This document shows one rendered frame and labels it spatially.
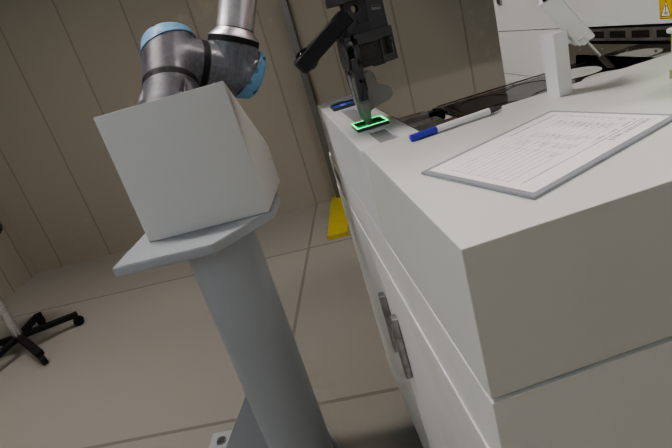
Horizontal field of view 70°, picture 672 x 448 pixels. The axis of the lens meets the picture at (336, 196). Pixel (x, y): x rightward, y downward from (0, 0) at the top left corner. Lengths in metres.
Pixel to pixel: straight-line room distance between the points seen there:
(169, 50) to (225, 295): 0.53
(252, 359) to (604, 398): 0.82
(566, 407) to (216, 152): 0.73
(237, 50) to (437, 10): 2.17
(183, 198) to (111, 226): 2.84
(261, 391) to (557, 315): 0.90
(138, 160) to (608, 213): 0.84
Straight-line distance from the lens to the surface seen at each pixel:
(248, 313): 1.10
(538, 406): 0.48
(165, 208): 1.04
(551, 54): 0.72
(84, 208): 3.87
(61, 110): 3.71
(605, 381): 0.50
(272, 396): 1.23
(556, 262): 0.41
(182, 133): 0.98
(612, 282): 0.44
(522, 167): 0.48
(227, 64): 1.11
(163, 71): 1.05
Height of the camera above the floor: 1.14
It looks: 20 degrees down
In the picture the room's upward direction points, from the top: 16 degrees counter-clockwise
